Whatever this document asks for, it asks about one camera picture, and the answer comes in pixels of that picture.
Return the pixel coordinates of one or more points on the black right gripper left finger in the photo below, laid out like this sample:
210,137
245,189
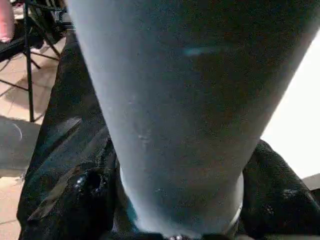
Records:
95,200

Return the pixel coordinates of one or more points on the grey floor rug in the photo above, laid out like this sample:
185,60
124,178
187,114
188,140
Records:
15,145

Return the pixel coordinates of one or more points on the white plastic table top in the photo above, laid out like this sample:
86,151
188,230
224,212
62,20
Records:
295,112

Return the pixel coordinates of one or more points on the white plastic table leg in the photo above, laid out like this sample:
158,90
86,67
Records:
187,100

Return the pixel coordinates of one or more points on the black folding stand frame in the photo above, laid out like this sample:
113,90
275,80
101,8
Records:
30,62

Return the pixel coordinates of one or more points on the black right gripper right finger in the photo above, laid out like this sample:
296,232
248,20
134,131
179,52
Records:
275,195

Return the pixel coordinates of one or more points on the pink soft object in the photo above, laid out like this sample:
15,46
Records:
5,20

